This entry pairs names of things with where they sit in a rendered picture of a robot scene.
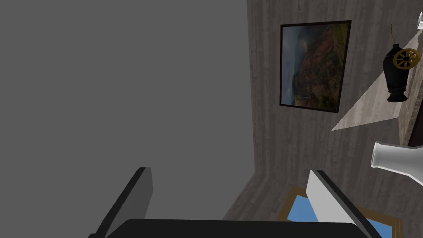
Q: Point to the small white glass object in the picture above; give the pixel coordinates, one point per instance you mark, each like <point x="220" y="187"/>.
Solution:
<point x="420" y="21"/>

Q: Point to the black vase with stem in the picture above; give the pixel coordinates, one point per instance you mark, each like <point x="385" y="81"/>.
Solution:
<point x="396" y="76"/>

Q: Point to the white glass bottle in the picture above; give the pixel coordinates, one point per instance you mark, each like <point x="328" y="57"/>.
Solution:
<point x="396" y="160"/>

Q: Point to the framed landscape picture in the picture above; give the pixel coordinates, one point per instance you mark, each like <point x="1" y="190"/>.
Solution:
<point x="314" y="66"/>

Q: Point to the golden wheel ornament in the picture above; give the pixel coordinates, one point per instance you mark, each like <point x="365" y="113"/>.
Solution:
<point x="406" y="59"/>

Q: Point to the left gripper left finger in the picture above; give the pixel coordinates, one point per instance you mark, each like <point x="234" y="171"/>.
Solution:
<point x="132" y="198"/>

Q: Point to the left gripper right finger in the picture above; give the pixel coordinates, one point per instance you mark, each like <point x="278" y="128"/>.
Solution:
<point x="330" y="203"/>

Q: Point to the blue picture with wooden frame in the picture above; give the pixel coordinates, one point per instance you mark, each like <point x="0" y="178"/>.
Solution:
<point x="302" y="211"/>

